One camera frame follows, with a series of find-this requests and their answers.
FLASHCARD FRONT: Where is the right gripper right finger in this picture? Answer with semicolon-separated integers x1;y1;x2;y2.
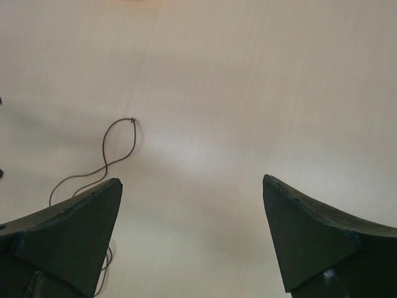
262;174;396;297

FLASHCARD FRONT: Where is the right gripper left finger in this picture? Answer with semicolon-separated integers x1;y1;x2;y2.
1;178;123;297

